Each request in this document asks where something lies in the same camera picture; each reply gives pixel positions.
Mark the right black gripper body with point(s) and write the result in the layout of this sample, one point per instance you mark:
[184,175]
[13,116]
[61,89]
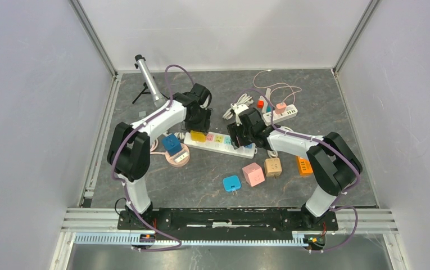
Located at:
[244,137]

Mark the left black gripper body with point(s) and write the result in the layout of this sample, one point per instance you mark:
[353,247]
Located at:
[202,121]

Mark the dark blue cube socket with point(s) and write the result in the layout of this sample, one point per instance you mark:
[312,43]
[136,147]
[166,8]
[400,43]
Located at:
[171,144]

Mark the tan dragon cube socket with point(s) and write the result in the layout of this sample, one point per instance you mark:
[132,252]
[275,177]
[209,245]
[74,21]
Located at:
[272,167]

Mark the pink cube socket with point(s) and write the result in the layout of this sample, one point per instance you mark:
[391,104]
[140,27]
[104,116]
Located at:
[253,174]

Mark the light blue plug adapter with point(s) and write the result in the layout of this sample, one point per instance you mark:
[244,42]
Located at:
[231,184]

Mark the yellow cube socket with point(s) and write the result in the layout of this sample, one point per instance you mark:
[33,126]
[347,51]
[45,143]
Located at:
[197,136]

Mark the white plug adapter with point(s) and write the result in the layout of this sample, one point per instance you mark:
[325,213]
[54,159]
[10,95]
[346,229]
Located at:
[181,156]

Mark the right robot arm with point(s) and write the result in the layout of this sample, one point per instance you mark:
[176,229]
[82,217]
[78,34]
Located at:
[334,164]

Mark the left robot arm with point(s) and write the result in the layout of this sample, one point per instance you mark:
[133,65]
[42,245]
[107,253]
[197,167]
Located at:
[129,152]

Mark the red plug adapter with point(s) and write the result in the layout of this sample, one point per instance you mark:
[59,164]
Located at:
[261,104]

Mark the narrow white socket strip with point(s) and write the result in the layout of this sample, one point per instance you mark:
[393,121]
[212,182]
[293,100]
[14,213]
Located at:
[266,99]

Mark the pink round socket base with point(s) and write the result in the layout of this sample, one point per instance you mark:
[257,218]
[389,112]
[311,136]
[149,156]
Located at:
[170,159]

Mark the long white power strip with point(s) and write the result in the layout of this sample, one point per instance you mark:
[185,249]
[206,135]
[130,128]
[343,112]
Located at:
[220,143]

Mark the small white power strip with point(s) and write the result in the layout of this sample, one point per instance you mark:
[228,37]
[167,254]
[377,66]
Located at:
[290,112]

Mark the silver telescope on tripod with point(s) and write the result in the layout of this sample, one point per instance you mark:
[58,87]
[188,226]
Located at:
[150,85]

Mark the orange power strip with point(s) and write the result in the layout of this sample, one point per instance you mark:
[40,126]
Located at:
[304,167]

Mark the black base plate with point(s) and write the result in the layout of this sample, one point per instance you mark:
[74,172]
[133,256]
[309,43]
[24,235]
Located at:
[214,224]

